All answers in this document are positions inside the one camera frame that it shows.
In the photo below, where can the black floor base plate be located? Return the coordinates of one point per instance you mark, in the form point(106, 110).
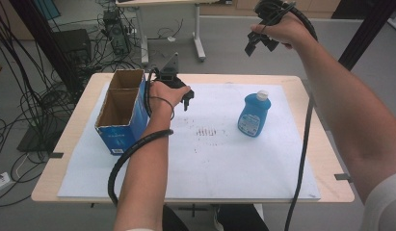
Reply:
point(35, 141)

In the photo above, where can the black equipment case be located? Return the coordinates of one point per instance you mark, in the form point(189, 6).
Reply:
point(73, 45)

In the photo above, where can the white shirt sleeve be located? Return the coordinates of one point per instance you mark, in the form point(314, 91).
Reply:
point(383, 208)

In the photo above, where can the white desk with metal legs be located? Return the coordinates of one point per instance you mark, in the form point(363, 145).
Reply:
point(198, 38)

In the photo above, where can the person's black trousers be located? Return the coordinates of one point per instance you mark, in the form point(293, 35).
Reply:
point(240, 219)

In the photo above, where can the black tape strip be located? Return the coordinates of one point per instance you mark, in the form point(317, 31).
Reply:
point(342, 177)
point(56, 155)

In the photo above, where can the blue cardboard box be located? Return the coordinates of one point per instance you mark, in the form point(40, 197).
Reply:
point(129, 128)

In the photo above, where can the black metal stand pole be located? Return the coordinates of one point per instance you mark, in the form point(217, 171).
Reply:
point(369, 32)
point(44, 38)

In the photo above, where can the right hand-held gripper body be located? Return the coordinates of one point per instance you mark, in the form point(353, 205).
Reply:
point(269, 9)

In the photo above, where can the person's left hand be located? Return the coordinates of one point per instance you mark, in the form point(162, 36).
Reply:
point(163, 96)

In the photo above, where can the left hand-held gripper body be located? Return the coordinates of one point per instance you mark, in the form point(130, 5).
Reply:
point(170, 72)

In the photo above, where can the black computer tower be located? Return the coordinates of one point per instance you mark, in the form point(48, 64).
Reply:
point(117, 32)

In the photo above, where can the blue bottle with white cap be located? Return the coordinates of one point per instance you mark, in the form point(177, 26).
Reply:
point(253, 115)

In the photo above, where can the person's right hand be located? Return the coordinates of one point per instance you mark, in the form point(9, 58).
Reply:
point(288, 30)

